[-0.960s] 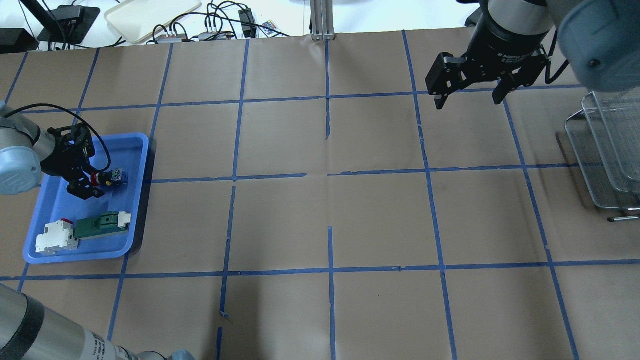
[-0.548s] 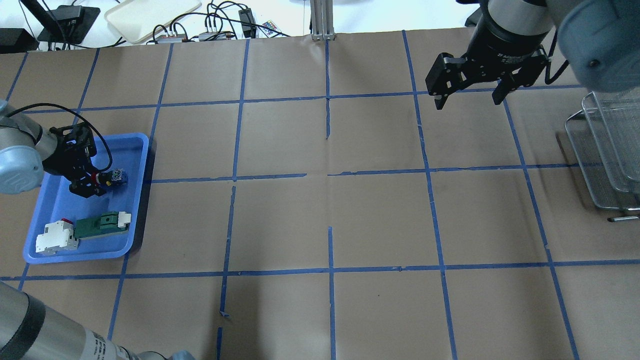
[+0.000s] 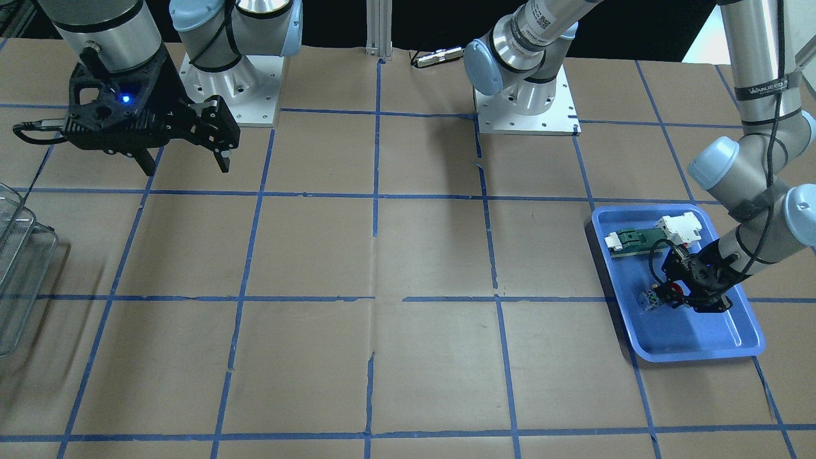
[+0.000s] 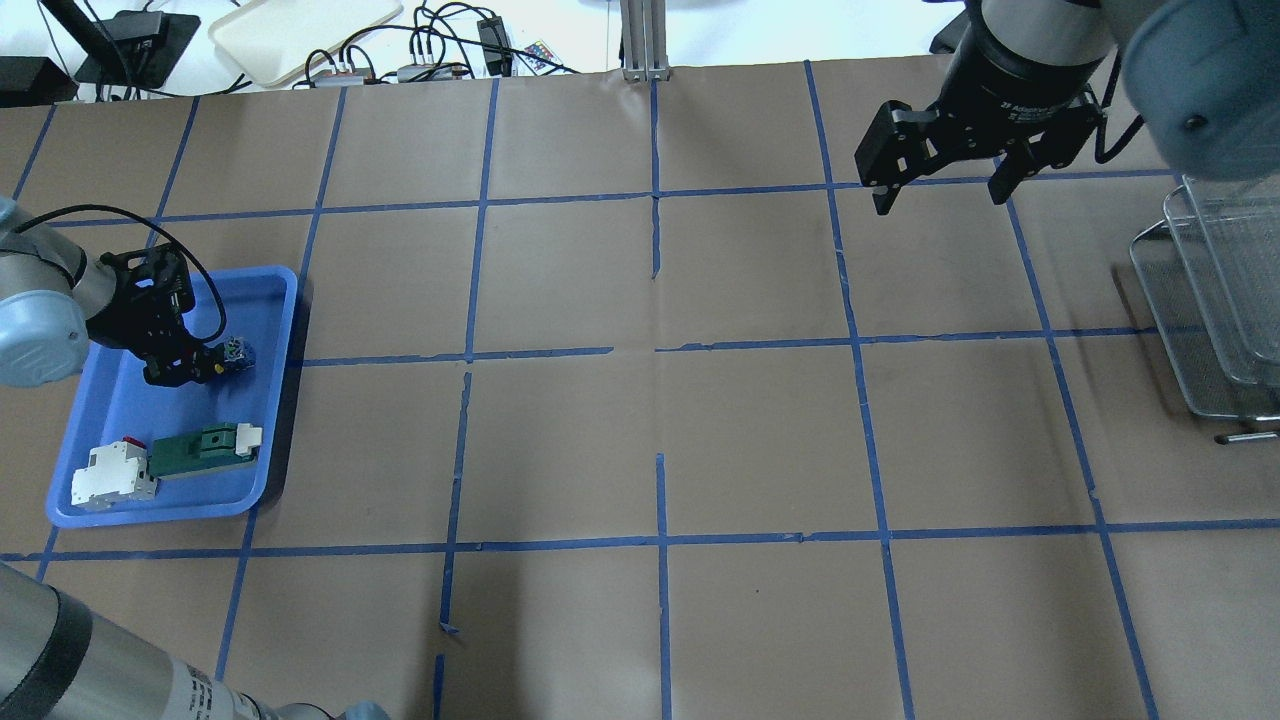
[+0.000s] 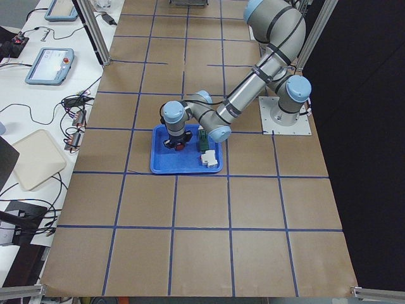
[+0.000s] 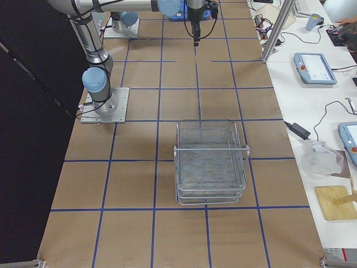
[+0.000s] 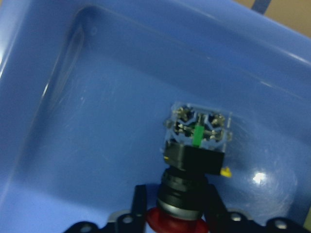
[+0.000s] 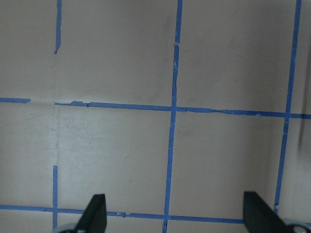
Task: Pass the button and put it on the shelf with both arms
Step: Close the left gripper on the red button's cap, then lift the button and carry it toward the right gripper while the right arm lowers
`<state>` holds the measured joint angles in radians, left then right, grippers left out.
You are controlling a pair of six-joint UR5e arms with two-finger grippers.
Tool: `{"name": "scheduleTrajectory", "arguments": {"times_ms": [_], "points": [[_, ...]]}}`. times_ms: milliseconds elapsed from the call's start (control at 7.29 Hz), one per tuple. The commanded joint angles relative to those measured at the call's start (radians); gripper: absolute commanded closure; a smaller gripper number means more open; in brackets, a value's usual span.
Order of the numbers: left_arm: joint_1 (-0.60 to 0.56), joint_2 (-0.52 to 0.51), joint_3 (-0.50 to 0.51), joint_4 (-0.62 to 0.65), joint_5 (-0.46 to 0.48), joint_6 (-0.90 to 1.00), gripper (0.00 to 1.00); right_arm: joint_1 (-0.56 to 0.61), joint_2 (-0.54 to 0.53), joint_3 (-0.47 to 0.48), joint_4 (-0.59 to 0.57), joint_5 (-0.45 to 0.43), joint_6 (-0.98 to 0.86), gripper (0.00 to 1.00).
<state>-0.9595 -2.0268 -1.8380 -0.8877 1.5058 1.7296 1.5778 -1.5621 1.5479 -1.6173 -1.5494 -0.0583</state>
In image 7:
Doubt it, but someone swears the red emergency stop button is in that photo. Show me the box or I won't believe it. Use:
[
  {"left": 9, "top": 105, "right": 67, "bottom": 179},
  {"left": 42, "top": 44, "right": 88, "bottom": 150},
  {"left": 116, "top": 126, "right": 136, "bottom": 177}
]
[{"left": 147, "top": 102, "right": 232, "bottom": 233}]

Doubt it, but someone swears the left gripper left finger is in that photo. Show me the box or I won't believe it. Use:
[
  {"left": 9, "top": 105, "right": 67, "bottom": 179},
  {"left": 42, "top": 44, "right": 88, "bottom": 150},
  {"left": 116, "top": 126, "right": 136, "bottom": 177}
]
[{"left": 115, "top": 185, "right": 147, "bottom": 233}]

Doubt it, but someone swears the blue plastic tray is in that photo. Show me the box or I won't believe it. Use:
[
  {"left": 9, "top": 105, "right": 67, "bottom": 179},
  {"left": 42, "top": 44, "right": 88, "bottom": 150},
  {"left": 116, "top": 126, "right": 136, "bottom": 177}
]
[{"left": 0, "top": 0, "right": 311, "bottom": 233}]

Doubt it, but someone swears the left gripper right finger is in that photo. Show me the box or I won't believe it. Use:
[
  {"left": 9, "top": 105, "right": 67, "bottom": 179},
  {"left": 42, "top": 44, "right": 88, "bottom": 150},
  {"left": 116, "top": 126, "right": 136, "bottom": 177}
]
[{"left": 205, "top": 184, "right": 255, "bottom": 233}]

